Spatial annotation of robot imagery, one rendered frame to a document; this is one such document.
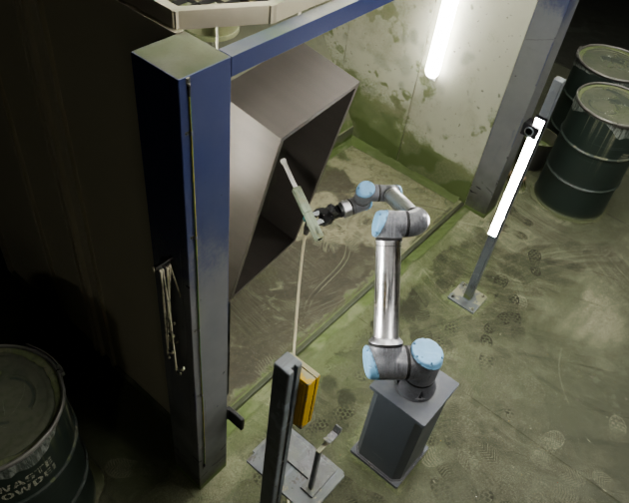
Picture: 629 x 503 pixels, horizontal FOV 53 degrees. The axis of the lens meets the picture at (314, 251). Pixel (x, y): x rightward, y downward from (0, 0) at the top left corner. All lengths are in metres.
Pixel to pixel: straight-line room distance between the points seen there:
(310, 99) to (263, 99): 0.21
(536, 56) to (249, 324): 2.41
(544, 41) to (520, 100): 0.41
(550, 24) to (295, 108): 2.00
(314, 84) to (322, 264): 1.69
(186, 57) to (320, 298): 2.59
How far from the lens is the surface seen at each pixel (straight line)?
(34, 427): 2.69
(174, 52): 1.74
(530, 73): 4.38
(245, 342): 3.81
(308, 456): 2.61
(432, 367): 2.82
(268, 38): 1.82
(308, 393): 1.91
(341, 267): 4.26
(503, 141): 4.63
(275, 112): 2.66
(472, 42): 4.50
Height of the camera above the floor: 3.12
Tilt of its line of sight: 45 degrees down
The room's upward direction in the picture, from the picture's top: 8 degrees clockwise
